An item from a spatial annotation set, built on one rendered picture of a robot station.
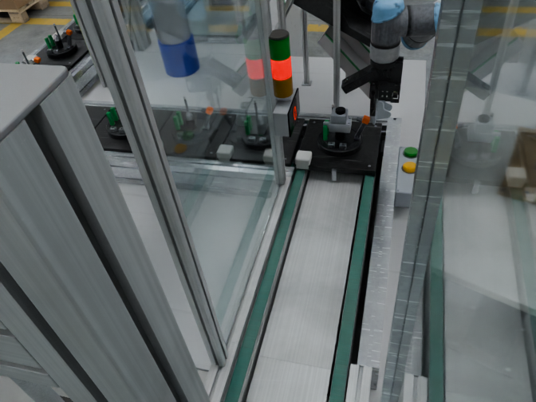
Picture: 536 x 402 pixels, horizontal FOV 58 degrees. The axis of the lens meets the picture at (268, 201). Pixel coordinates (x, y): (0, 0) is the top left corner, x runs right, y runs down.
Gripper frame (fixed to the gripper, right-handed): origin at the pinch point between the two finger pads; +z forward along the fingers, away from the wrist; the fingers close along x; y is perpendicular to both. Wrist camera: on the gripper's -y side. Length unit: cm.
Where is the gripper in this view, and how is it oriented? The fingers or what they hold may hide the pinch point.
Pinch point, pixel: (372, 120)
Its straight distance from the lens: 146.8
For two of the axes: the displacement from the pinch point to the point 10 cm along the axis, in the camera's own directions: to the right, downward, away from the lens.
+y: 9.7, 1.0, -2.4
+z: 1.0, 7.1, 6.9
